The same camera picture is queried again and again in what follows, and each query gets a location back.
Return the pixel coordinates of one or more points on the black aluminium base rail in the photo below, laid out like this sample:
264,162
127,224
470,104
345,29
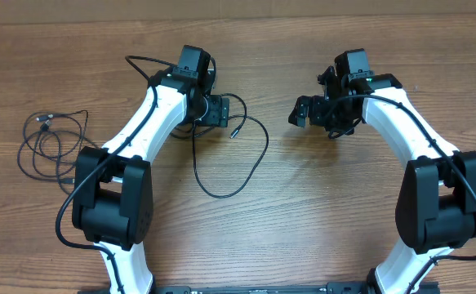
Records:
258,289

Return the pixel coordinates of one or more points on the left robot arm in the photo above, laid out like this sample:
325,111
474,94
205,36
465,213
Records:
112,198

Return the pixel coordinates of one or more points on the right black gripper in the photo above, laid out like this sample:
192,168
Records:
313,110

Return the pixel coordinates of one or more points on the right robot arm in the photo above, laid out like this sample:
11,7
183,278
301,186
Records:
436,209

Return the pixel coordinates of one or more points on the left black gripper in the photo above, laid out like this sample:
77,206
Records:
224,111

